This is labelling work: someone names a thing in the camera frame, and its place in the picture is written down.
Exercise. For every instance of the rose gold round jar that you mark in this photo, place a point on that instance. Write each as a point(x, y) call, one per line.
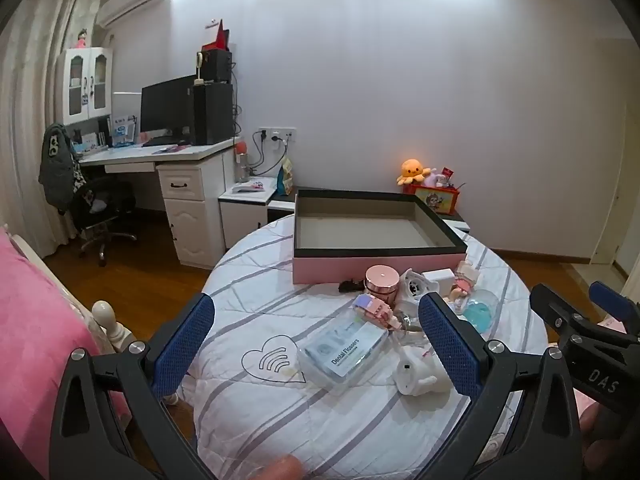
point(381, 285)

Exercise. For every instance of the dark jacket with print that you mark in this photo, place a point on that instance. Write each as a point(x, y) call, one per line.
point(57, 165)

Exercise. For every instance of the red triangular ornament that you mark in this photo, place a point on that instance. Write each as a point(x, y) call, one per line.
point(220, 37)

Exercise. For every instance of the orange octopus plush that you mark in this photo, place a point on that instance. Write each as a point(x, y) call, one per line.
point(412, 170)

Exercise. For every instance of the white round-grille device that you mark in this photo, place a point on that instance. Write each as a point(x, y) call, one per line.
point(412, 287)

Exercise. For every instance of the black keyboard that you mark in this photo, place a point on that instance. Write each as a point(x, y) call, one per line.
point(162, 141)

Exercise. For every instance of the pink blanket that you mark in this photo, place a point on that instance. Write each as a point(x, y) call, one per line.
point(35, 320)

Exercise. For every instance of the red printed storage box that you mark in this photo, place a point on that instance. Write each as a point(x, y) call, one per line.
point(437, 200)

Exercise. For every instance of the white cube charger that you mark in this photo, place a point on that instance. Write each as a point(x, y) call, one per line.
point(439, 278)

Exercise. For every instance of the white wooden bed post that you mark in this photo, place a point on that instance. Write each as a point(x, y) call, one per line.
point(107, 317)

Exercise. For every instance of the white glass-door cabinet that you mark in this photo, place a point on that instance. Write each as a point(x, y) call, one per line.
point(85, 85)

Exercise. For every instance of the white wall socket strip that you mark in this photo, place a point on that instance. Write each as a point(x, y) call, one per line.
point(277, 135)

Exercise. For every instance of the pink box with black rim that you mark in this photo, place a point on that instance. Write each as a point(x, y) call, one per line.
point(360, 230)

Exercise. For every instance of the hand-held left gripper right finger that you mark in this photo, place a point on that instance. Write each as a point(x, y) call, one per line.
point(450, 347)

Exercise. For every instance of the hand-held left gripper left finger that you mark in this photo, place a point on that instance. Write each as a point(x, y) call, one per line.
point(185, 345)

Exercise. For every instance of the small doll figure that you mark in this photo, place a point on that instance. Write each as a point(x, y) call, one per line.
point(462, 282)

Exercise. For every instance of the clear globe with blue base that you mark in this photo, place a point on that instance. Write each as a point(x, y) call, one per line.
point(479, 312)

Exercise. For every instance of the papers with pink print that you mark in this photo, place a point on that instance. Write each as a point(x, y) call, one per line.
point(247, 187)

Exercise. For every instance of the blue white package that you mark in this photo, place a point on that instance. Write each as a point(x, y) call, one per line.
point(123, 131)

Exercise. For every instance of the white air conditioner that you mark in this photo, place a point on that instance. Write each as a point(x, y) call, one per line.
point(127, 2)

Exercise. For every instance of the clear dental flosser box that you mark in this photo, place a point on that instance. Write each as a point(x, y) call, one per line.
point(345, 350)

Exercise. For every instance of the black office chair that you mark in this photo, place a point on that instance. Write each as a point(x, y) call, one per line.
point(105, 210)

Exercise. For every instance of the small doll with pink dress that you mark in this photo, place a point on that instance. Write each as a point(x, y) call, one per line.
point(82, 39)

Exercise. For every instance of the blue yellow snack bag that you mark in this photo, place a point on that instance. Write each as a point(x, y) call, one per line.
point(286, 177)

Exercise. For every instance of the cream curtain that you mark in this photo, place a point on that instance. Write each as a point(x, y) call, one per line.
point(30, 85)

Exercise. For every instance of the small black speaker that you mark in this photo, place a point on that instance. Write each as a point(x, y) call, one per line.
point(219, 66)

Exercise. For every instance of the white pink building block figure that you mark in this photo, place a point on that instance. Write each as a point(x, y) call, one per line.
point(415, 375)

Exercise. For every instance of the white desk with drawers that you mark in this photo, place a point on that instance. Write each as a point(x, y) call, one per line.
point(187, 210)

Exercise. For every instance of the black computer monitor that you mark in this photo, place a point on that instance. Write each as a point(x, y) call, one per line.
point(165, 107)

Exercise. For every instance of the person's right hand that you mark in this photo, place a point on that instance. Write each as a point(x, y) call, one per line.
point(597, 435)

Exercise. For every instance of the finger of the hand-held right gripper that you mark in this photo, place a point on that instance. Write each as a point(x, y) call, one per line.
point(612, 302)
point(555, 307)

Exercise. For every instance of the clear water bottle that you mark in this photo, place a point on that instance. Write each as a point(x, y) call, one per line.
point(241, 165)

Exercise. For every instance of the black hair clip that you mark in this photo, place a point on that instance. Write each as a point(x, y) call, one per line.
point(350, 286)

